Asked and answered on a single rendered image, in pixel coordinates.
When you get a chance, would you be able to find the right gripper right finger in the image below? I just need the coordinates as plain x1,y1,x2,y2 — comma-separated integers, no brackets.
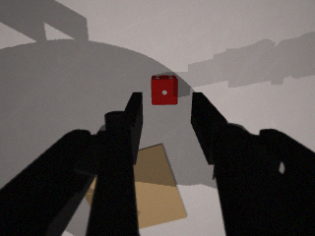
191,92,315,236

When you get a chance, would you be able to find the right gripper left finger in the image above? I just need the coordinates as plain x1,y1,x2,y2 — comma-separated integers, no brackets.
0,92,143,236

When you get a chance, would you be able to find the red die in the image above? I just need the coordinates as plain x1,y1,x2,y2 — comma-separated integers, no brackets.
151,75,178,105

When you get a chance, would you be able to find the tan flat mat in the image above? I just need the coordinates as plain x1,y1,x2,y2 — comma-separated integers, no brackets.
133,144,187,229

